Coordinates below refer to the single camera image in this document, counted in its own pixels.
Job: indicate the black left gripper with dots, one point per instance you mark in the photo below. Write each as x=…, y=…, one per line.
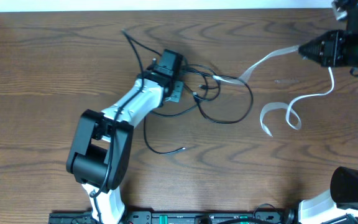
x=179, y=88

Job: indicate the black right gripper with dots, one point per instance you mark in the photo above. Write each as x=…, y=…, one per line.
x=332, y=53

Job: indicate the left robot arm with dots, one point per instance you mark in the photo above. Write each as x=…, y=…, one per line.
x=101, y=147

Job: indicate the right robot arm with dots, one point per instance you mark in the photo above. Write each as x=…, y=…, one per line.
x=339, y=204

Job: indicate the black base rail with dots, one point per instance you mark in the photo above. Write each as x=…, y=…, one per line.
x=179, y=217

